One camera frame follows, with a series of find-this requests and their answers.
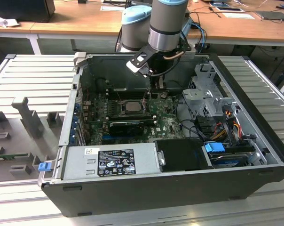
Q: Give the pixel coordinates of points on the small CPU plate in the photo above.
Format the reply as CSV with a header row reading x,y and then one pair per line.
x,y
133,106

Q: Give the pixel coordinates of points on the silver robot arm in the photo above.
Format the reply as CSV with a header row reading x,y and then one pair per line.
x,y
168,21

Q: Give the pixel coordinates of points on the black RAM slot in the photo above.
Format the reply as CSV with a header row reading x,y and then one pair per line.
x,y
132,116
128,94

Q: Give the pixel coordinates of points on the coin cell battery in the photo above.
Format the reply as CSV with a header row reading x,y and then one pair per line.
x,y
164,95

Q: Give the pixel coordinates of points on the metal disk bay cage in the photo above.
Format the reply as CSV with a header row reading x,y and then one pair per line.
x,y
198,96

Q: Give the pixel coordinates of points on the green motherboard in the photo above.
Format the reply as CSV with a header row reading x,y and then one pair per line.
x,y
165,117

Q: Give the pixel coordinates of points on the black graphics card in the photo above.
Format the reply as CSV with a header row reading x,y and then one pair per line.
x,y
125,129

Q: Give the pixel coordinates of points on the flat phone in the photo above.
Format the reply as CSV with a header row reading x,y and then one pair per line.
x,y
227,9

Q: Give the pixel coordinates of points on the black plastic shroud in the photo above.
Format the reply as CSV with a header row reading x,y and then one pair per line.
x,y
179,155

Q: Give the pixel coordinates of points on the white paper sheet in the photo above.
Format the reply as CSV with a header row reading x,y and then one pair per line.
x,y
238,15

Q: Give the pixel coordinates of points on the blue disk carrier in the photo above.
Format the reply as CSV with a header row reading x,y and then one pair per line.
x,y
213,148

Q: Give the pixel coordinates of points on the wooden desk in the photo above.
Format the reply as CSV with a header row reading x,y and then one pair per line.
x,y
62,21

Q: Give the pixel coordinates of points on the hard disk drive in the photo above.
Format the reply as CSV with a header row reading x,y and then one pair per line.
x,y
226,161

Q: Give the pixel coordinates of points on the dark flat tablet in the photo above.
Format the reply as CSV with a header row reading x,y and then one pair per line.
x,y
271,15

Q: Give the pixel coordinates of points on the grey power supply unit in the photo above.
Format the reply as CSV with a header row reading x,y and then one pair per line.
x,y
76,164

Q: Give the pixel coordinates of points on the black open PC case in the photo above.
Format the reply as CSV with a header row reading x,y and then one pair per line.
x,y
156,195

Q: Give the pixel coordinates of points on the grey parts rack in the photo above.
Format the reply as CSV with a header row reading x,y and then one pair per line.
x,y
26,113

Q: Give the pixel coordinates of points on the black box on desk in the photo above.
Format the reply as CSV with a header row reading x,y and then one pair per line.
x,y
22,9

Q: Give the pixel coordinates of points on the blue case latch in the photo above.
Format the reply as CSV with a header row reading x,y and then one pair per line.
x,y
44,166

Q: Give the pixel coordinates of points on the crumpled white paper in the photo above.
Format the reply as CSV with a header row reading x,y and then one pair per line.
x,y
5,22

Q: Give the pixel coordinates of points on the green RAM stick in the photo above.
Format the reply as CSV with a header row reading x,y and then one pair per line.
x,y
10,155

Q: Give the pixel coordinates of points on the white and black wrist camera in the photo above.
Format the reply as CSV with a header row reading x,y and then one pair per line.
x,y
138,62

